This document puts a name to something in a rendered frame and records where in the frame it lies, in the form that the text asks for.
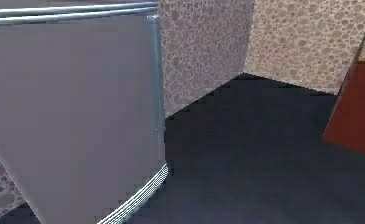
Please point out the grey fridge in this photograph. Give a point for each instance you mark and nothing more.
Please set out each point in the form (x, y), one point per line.
(73, 110)

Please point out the red-brown cupboard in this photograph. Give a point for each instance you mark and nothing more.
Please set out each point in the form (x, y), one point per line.
(355, 113)

